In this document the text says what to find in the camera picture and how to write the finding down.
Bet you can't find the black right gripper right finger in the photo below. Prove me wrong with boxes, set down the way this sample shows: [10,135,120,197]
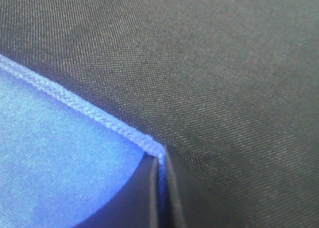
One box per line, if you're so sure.
[165,146,239,228]

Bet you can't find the blue microfiber towel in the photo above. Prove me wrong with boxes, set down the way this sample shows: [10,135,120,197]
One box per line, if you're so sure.
[0,56,166,228]

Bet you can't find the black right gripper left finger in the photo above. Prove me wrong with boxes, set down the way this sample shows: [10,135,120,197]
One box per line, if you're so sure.
[77,154,159,228]

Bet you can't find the black table cloth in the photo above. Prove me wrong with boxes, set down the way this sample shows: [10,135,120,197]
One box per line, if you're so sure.
[0,0,319,228]

